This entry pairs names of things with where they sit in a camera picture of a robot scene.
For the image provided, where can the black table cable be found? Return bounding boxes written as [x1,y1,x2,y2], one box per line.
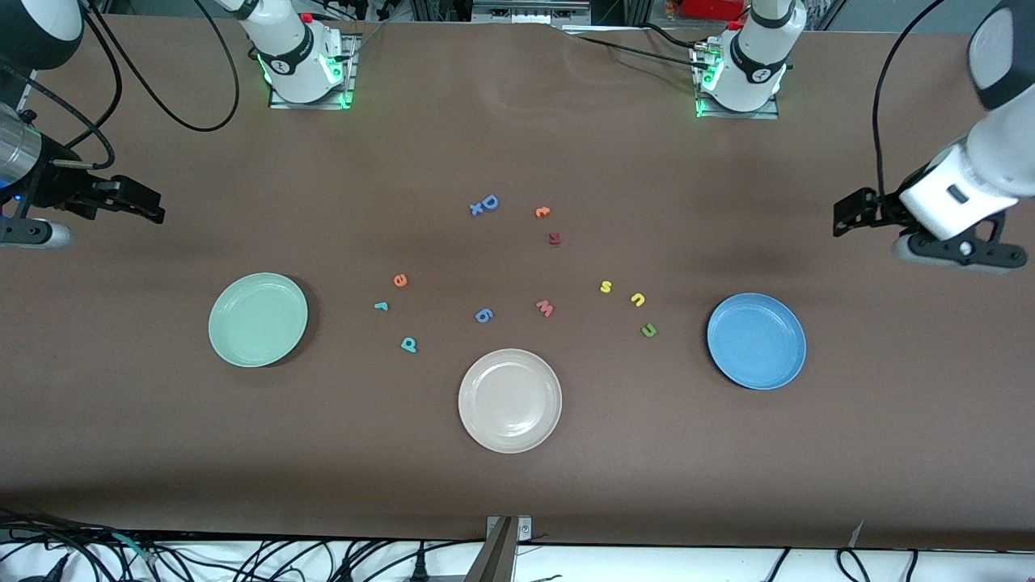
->
[639,22,704,49]
[562,31,712,74]

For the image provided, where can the green plate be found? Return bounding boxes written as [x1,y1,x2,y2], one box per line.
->
[208,272,310,369]

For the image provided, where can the teal floor cable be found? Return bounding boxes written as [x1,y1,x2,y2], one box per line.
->
[112,532,158,564]

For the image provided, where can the beige plate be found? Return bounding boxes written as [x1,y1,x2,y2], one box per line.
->
[458,348,564,454]

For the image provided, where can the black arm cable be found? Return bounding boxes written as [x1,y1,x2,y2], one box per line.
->
[0,0,241,171]
[871,0,948,201]

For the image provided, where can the red box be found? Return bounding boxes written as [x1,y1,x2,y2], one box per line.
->
[679,0,749,21]

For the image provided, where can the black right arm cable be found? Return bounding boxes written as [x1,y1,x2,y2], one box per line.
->
[0,0,241,171]

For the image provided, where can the blue plate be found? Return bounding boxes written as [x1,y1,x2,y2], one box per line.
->
[706,293,808,391]

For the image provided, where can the metal table bracket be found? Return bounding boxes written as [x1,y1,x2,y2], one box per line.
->
[465,516,533,582]

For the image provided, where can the grey metal box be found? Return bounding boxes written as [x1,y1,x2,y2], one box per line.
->
[473,0,591,23]

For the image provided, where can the long aluminium frame rail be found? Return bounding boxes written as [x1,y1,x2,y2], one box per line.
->
[15,69,40,122]

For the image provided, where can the brown table cover sheet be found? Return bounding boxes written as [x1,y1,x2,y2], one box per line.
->
[0,15,1035,552]

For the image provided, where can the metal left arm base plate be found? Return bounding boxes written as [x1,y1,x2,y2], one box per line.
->
[694,42,781,120]

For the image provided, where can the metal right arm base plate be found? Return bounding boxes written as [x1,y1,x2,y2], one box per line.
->
[268,32,357,110]

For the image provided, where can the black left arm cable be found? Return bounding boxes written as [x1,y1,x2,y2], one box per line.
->
[871,0,948,201]

